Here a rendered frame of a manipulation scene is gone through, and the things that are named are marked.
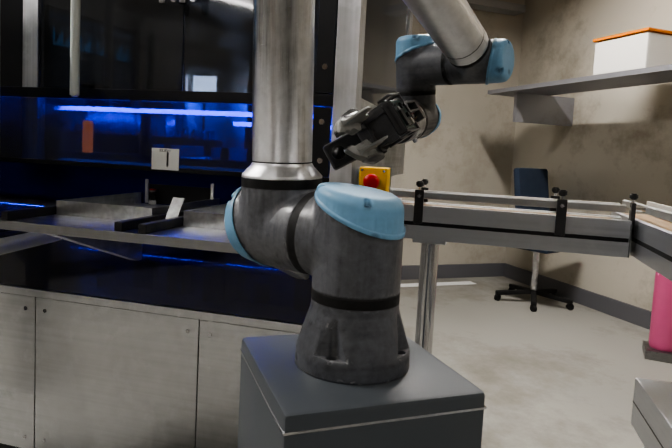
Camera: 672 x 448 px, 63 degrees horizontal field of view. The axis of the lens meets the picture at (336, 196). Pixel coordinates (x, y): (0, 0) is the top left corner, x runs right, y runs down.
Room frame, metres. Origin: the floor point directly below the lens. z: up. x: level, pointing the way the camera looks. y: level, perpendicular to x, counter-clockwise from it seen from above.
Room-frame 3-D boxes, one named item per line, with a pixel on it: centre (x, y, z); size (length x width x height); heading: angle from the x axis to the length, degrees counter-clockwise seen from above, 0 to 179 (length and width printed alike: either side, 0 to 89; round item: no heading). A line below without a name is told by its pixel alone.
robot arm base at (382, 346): (0.71, -0.03, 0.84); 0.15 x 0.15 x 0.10
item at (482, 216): (1.49, -0.41, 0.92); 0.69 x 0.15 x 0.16; 76
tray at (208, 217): (1.37, 0.17, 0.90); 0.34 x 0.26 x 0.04; 166
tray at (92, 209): (1.45, 0.50, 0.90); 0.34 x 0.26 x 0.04; 166
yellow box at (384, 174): (1.42, -0.10, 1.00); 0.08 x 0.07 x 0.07; 166
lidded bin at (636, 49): (3.35, -1.76, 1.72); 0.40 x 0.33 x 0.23; 20
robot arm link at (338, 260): (0.72, -0.03, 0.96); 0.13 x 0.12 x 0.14; 52
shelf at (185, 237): (1.34, 0.36, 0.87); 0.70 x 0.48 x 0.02; 76
